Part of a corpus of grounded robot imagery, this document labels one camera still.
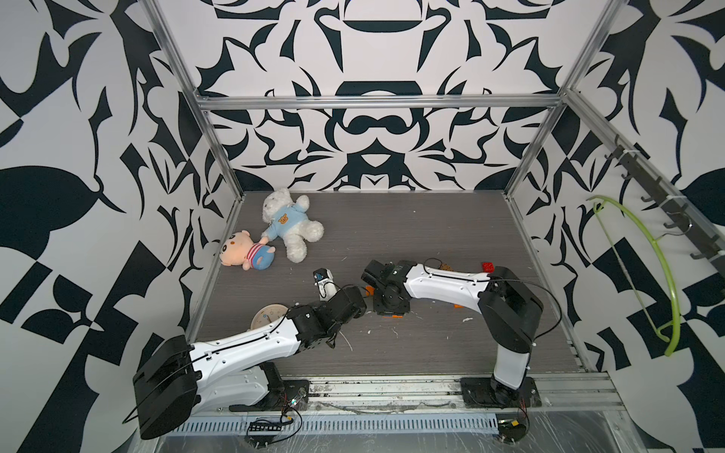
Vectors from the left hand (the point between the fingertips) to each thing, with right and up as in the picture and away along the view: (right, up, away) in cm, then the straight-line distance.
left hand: (351, 292), depth 82 cm
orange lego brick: (+14, -9, +6) cm, 18 cm away
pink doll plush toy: (-37, +11, +12) cm, 40 cm away
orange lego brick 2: (+22, +4, -26) cm, 34 cm away
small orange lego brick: (+6, 0, +1) cm, 6 cm away
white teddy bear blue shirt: (-23, +20, +18) cm, 36 cm away
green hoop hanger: (+66, -3, -24) cm, 71 cm away
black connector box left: (-21, -32, -13) cm, 40 cm away
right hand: (+9, -6, +7) cm, 13 cm away
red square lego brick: (+47, +4, +17) cm, 50 cm away
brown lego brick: (+32, +5, +17) cm, 36 cm away
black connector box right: (+40, -31, -10) cm, 52 cm away
